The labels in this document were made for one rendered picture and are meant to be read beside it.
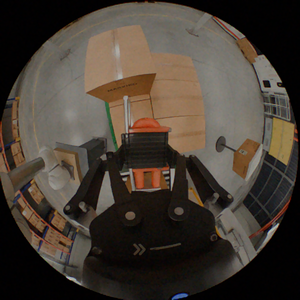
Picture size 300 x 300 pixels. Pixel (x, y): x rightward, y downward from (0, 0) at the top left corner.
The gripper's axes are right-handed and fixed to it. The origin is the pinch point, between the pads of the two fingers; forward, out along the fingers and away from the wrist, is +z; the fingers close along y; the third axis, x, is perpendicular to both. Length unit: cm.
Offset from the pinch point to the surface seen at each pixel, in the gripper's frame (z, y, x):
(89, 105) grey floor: 121, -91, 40
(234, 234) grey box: -33, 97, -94
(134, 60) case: 26.7, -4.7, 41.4
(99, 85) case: 26.7, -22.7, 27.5
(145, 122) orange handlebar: -0.3, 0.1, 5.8
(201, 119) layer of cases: 67, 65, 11
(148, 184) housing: 0.9, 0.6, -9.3
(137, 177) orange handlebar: -0.3, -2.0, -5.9
